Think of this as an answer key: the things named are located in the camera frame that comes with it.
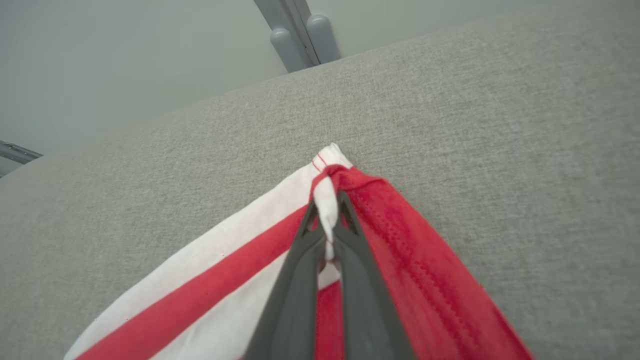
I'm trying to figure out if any grey rounded post foot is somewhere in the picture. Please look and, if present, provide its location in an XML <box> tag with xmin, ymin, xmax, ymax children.
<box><xmin>306</xmin><ymin>14</ymin><xmax>342</xmax><ymax>65</ymax></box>
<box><xmin>270</xmin><ymin>27</ymin><xmax>307</xmax><ymax>74</ymax></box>

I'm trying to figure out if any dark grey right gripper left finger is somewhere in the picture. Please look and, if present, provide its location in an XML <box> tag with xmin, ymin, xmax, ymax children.
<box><xmin>242</xmin><ymin>199</ymin><xmax>331</xmax><ymax>360</ymax></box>

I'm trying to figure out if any grey wall baseboard rail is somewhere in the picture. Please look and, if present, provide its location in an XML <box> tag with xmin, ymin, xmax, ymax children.
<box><xmin>0</xmin><ymin>140</ymin><xmax>43</xmax><ymax>178</ymax></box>

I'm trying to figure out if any grey wall partition post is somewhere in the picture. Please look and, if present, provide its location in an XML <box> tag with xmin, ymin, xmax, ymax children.
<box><xmin>253</xmin><ymin>0</ymin><xmax>321</xmax><ymax>67</ymax></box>

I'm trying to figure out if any grey fabric sofa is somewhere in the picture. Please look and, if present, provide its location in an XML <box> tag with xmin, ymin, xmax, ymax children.
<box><xmin>0</xmin><ymin>0</ymin><xmax>640</xmax><ymax>360</ymax></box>

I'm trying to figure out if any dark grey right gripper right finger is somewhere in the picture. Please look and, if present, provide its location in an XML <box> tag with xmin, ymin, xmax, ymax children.
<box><xmin>332</xmin><ymin>190</ymin><xmax>416</xmax><ymax>360</ymax></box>

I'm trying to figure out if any red white basketball jersey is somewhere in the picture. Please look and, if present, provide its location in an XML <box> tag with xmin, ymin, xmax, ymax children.
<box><xmin>64</xmin><ymin>142</ymin><xmax>535</xmax><ymax>360</ymax></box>

